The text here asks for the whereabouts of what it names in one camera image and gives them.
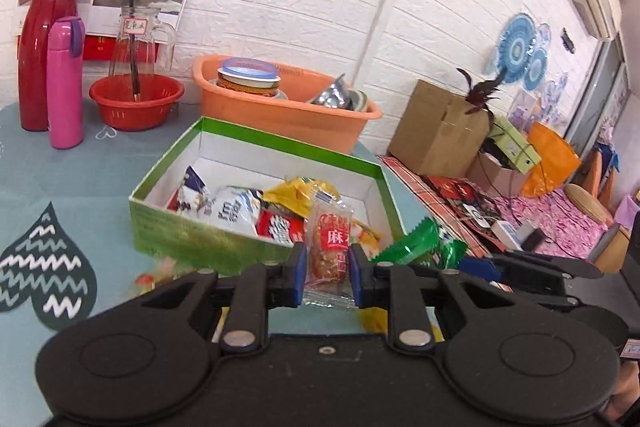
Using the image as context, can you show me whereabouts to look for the blue round wall decoration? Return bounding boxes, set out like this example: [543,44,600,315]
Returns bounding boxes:
[496,13,536,84]

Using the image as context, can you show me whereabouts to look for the steel bowls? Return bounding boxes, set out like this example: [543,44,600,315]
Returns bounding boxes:
[310,74,369,113]

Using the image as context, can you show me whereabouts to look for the white power strip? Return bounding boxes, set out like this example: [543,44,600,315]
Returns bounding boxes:
[490,220,547,253]

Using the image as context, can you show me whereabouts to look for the stacked bowls with lid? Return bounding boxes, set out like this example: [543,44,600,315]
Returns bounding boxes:
[216,57,281,98]

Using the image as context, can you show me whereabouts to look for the red white snack packet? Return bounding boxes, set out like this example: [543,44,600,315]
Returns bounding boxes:
[256,210,305,245]

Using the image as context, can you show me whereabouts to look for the red label pastry packet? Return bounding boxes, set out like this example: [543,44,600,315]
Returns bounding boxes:
[305,191,352,308]

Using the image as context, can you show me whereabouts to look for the green snack packet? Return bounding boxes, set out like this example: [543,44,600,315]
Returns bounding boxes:
[372,218,468,270]

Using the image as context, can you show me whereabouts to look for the dark red feather plant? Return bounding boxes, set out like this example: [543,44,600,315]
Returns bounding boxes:
[457,68,508,124]

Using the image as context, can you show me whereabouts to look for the glass pitcher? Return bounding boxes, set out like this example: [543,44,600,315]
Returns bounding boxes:
[108,0,177,102]

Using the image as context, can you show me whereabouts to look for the pink thermos bottle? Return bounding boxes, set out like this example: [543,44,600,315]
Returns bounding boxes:
[46,16,85,150]

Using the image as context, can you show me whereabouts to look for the yellow chips bag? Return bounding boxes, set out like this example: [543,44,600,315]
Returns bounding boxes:
[262,176,340,219]

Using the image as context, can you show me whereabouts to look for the light green small box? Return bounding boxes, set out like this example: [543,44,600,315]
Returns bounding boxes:
[487,116,541,174]

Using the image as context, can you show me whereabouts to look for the red plastic basket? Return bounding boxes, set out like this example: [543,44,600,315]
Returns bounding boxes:
[89,75,184,132]

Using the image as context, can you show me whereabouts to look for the white blue snack bag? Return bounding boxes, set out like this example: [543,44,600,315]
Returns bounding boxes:
[168,166,262,236]

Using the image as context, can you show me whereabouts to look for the orange fruit jelly packet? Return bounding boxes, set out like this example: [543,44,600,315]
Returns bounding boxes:
[349,219,381,260]

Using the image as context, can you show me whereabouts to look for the dark red thermos jug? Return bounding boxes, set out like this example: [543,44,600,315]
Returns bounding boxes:
[17,0,77,132]

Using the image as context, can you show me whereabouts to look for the green cardboard box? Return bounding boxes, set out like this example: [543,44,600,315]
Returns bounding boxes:
[129,117,405,275]

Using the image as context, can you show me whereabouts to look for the person's left hand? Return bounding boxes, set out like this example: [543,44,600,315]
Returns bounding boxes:
[603,361,640,421]

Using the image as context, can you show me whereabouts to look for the orange plastic basin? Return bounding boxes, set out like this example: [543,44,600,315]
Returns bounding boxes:
[192,54,382,154]

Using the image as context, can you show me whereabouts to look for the brown cardboard box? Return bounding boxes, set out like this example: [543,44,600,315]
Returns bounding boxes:
[387,80,490,178]

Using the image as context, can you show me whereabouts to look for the orange plastic bag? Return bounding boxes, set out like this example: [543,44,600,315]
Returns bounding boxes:
[520,121,580,198]

